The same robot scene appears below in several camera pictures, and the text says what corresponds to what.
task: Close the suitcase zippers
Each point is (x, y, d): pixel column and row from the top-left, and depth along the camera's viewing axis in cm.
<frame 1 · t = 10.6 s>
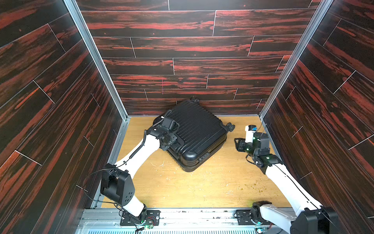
left hand: (174, 140, 86), fingers open
right hand: (240, 138, 83), fingers open
black hard-shell suitcase: (203, 131, 86), point 22 cm above the table

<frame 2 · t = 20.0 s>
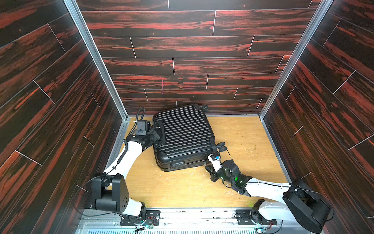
left hand: (159, 134, 88), fingers open
right hand: (207, 165, 86), fingers closed
black hard-shell suitcase: (185, 140, 82), point 21 cm above the table

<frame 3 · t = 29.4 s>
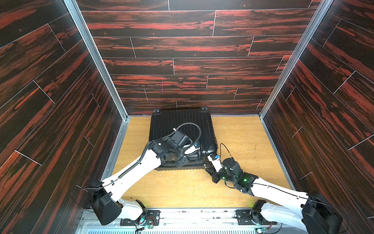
left hand: (186, 156, 76), fingers open
right hand: (208, 166, 83), fingers closed
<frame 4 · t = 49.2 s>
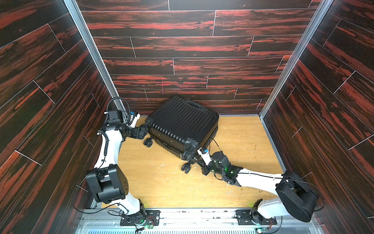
left hand: (139, 130, 86), fingers open
right hand: (199, 159, 86), fingers closed
black hard-shell suitcase: (175, 130, 84), point 24 cm above the table

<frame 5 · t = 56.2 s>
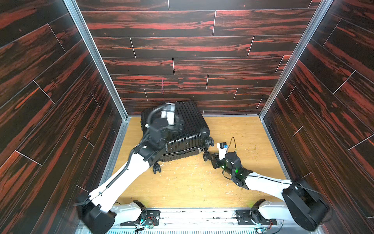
left hand: (171, 114, 70), fingers open
right hand: (214, 152, 88), fingers open
black hard-shell suitcase: (191, 135, 82), point 23 cm above the table

